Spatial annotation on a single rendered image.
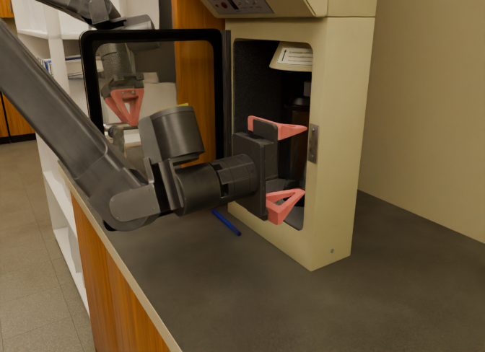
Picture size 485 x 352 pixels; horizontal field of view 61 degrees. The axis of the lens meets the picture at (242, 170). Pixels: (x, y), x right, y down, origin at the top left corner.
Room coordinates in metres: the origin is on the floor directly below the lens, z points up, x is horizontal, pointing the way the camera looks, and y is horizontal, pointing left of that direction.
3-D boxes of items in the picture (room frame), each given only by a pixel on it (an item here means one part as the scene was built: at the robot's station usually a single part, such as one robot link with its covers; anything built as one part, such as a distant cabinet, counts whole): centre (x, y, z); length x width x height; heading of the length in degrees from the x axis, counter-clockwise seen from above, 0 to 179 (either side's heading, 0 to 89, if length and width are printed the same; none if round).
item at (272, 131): (0.53, -0.05, 1.25); 0.09 x 0.07 x 0.07; 124
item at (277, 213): (0.53, -0.05, 1.18); 0.09 x 0.07 x 0.07; 124
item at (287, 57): (0.86, -0.14, 1.34); 0.18 x 0.18 x 0.05
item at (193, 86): (0.85, 0.17, 1.19); 0.30 x 0.01 x 0.40; 128
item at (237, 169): (0.50, 0.01, 1.21); 0.07 x 0.07 x 0.10; 34
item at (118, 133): (0.77, 0.24, 1.18); 0.02 x 0.02 x 0.06; 38
